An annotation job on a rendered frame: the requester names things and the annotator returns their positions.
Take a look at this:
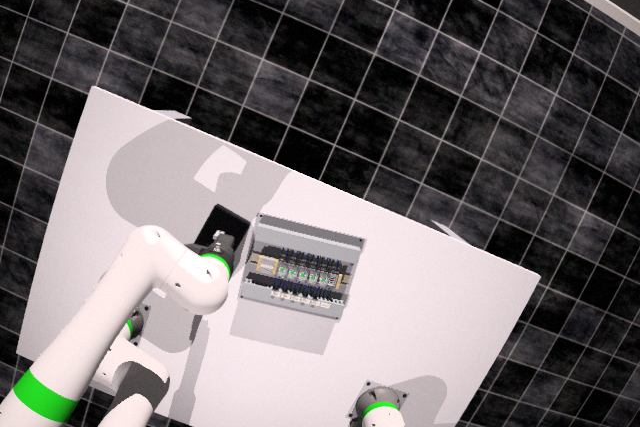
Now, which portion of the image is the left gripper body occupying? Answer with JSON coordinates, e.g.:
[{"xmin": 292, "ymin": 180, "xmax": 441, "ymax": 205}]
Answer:
[{"xmin": 184, "ymin": 233, "xmax": 235, "ymax": 278}]

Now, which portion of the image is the grey relay panel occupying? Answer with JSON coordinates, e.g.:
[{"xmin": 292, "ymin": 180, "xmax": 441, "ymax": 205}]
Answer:
[{"xmin": 238, "ymin": 213, "xmax": 365, "ymax": 321}]

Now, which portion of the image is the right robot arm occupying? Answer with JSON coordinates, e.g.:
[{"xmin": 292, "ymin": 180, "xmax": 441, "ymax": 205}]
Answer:
[{"xmin": 350, "ymin": 387, "xmax": 405, "ymax": 427}]

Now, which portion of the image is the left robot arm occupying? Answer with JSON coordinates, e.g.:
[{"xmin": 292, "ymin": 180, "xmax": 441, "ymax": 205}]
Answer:
[{"xmin": 0, "ymin": 225, "xmax": 230, "ymax": 427}]

